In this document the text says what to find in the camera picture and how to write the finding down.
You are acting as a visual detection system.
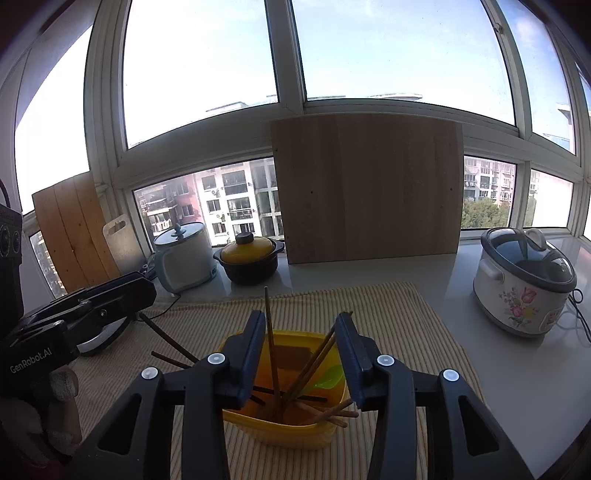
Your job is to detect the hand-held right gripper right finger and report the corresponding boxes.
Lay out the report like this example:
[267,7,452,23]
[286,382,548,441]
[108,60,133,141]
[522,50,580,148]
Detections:
[333,311,536,480]

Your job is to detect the orange-brown plank board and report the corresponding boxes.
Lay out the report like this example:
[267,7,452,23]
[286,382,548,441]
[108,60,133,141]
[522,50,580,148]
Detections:
[31,172,123,295]

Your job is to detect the black cooker power cable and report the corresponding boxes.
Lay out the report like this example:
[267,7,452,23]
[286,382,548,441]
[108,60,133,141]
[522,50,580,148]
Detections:
[551,288,591,344]

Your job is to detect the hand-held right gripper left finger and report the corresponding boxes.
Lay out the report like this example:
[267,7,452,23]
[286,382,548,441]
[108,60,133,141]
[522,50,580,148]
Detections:
[65,310,267,480]

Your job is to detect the pale green electric cooker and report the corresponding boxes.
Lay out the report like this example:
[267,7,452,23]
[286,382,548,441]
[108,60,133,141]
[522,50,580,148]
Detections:
[153,222,219,294]

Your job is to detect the brown wooden chopstick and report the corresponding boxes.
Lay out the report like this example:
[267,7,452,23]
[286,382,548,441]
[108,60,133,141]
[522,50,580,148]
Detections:
[295,399,360,418]

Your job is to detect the black ring light cable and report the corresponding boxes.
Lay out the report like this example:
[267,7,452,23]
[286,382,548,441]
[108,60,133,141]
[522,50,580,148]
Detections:
[136,293,182,321]

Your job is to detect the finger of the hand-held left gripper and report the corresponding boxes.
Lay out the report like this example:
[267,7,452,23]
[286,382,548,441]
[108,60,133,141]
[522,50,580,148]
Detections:
[69,277,157,344]
[69,272,148,305]

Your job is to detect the striped yellow cloth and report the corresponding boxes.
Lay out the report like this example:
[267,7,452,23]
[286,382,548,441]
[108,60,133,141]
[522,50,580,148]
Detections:
[69,281,485,480]

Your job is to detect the black pot with yellow lid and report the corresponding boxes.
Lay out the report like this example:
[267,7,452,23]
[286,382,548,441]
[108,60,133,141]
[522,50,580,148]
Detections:
[212,232,284,285]

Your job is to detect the yellow plastic bucket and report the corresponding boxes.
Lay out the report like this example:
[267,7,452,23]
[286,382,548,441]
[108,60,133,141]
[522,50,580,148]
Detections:
[217,330,350,450]

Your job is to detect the white ring light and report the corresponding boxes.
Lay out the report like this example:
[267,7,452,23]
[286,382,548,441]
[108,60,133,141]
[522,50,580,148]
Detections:
[74,314,137,357]

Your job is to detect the light green plastic spoon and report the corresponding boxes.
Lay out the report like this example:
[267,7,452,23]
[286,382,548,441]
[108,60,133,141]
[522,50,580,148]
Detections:
[314,364,345,391]

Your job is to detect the white floral rice cooker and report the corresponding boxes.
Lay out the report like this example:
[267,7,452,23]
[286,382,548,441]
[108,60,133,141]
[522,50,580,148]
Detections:
[472,226,578,339]

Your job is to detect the white cutting board with handle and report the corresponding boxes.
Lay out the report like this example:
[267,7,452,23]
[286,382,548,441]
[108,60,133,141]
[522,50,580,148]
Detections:
[102,213,148,278]

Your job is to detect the large light wooden board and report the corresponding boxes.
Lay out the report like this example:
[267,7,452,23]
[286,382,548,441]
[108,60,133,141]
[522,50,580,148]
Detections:
[270,113,465,265]

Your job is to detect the person's left hand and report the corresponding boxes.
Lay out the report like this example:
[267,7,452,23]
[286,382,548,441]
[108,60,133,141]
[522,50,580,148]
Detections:
[0,367,83,467]

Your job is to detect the white window frame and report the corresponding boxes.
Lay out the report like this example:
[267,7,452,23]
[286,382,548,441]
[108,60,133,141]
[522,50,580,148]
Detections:
[0,0,591,259]

